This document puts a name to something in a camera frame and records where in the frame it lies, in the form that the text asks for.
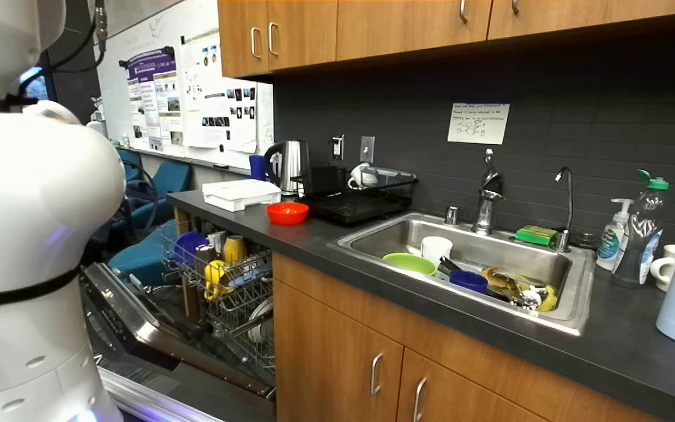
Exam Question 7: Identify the grey wire dishrack with cups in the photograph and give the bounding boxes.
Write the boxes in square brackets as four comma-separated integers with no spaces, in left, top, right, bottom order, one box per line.
[160,231,276,318]

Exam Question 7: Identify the stainless dishwasher door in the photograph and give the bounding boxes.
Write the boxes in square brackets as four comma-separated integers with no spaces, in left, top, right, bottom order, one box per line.
[76,264,276,401]

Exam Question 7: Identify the black dish drying rack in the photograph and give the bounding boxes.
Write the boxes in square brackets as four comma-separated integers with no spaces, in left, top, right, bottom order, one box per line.
[304,165,420,231]

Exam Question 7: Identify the red bowl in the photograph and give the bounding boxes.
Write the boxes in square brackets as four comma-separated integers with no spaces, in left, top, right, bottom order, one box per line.
[264,199,312,227]

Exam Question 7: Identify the stainless electric kettle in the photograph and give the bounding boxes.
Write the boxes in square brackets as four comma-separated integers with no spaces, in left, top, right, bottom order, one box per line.
[263,138,306,199]

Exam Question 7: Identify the green bowl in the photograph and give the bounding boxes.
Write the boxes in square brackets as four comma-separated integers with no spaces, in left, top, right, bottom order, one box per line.
[380,251,437,279]

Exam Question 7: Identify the white cup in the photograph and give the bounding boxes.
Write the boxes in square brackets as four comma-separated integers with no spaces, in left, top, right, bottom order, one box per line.
[420,234,454,267]

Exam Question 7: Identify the yellow cup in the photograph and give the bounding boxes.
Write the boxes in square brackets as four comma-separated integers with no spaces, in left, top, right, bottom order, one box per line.
[219,234,249,267]

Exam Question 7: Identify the white plate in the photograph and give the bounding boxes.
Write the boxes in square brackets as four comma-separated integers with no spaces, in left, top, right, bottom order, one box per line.
[245,301,276,348]

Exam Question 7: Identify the wooden base cabinets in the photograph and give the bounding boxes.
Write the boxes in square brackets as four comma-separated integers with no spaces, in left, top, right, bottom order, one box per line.
[171,206,667,422]

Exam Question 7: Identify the yellow mug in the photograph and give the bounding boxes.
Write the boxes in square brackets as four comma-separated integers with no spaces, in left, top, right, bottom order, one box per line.
[201,258,230,306]

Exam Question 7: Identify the chrome kitchen faucet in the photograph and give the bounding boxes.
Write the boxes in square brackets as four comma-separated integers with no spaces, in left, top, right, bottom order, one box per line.
[474,148,505,238]

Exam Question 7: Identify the dark blue bowl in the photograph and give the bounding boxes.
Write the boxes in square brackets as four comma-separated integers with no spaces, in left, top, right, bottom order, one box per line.
[447,267,490,295]

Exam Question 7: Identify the blue plastic cup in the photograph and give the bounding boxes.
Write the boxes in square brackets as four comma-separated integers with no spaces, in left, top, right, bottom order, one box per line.
[171,231,210,267]

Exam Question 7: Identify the teal chair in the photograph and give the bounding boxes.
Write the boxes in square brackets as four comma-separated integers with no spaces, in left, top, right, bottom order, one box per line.
[127,161,191,231]
[107,220,181,288]
[116,148,144,189]

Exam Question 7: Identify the stainless steel sink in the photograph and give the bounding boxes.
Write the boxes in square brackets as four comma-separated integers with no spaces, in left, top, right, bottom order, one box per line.
[325,209,596,338]

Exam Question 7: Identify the yellow dirty dish pile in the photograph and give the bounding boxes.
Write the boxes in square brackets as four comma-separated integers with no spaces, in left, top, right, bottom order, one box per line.
[483,266,560,314]

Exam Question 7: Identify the green sponge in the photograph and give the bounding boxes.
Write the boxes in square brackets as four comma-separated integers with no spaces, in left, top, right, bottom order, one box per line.
[514,224,560,250]

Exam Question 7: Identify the purple headed poster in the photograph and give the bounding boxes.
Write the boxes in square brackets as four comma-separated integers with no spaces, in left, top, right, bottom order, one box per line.
[121,46,182,156]

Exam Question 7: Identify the thin gooseneck water tap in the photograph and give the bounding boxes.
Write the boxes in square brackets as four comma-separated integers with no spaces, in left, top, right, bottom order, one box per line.
[552,165,577,254]

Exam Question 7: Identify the whiteboard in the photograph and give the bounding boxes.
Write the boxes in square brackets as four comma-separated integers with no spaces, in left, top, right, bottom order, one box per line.
[96,0,276,179]

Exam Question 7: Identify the clear soap pump bottle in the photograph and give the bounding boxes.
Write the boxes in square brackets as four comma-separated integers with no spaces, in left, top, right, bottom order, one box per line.
[592,198,635,275]

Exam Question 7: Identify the green cap dish soap bottle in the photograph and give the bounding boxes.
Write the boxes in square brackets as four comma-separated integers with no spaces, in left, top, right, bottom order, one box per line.
[617,168,672,286]

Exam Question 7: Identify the bright display screen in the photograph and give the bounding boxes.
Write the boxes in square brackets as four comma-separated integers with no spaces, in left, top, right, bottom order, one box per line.
[19,66,52,104]

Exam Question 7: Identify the white mug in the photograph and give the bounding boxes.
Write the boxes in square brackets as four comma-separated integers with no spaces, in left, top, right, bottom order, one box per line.
[648,243,675,291]

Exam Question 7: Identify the white wall notice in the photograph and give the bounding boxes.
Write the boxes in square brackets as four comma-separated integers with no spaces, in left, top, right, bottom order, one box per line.
[446,102,514,148]

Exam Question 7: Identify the grey wire dishrack with plates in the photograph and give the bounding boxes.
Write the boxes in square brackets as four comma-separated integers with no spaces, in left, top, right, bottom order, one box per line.
[217,301,276,380]

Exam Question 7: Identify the wooden wall cabinets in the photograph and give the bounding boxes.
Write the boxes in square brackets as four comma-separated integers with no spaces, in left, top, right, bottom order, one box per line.
[216,0,675,80]

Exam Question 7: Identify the aluminium rail with purple light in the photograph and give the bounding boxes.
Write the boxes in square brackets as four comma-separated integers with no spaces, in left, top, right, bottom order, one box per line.
[99,366,223,422]

